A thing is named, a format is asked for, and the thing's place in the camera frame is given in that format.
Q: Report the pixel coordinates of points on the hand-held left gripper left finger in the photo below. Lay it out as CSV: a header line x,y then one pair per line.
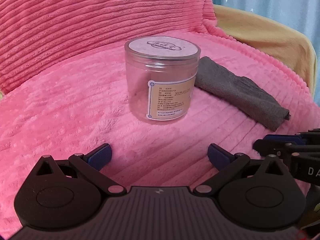
x,y
99,157

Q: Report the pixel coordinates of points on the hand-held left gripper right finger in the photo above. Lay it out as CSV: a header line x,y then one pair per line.
x,y
218,157

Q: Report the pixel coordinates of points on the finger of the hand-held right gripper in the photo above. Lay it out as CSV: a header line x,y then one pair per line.
x,y
270,148
280,138

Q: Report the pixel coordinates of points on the grey cleaning cloth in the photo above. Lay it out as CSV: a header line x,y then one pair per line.
x,y
237,90

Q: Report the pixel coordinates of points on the clear plastic jar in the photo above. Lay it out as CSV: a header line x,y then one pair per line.
x,y
140,85

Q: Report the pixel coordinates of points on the round white jar lid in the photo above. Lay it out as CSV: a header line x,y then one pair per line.
x,y
162,46

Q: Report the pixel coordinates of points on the pink ribbed fleece blanket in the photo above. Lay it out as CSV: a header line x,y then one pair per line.
x,y
75,80

